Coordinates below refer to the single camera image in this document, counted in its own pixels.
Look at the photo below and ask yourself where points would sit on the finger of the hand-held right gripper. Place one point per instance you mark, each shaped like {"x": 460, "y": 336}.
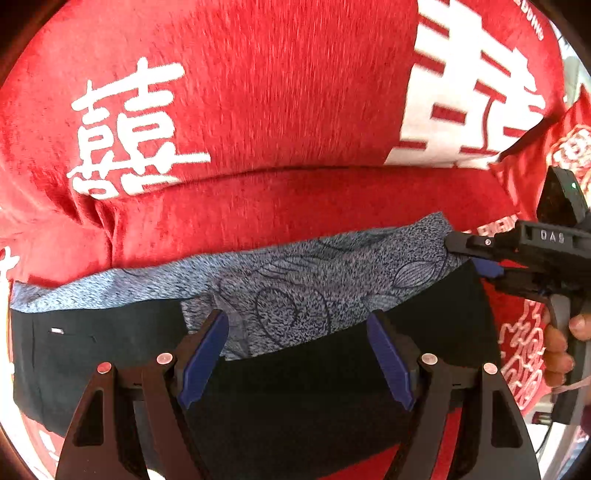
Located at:
{"x": 487, "y": 267}
{"x": 471, "y": 242}

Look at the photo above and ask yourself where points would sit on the red printed blanket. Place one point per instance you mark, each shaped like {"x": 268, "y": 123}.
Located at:
{"x": 277, "y": 92}

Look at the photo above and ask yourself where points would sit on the person's right hand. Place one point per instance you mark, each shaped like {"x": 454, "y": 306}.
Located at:
{"x": 556, "y": 346}

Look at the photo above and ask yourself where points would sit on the red patterned pillow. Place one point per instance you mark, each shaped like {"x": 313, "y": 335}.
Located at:
{"x": 521, "y": 341}

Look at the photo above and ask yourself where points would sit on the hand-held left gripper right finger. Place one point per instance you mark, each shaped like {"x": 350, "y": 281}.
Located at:
{"x": 392, "y": 360}

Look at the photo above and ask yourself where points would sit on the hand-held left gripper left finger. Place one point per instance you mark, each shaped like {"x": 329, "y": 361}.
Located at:
{"x": 203, "y": 355}

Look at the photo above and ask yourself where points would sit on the black pants with patterned waistband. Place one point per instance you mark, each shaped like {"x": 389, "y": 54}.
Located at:
{"x": 300, "y": 415}

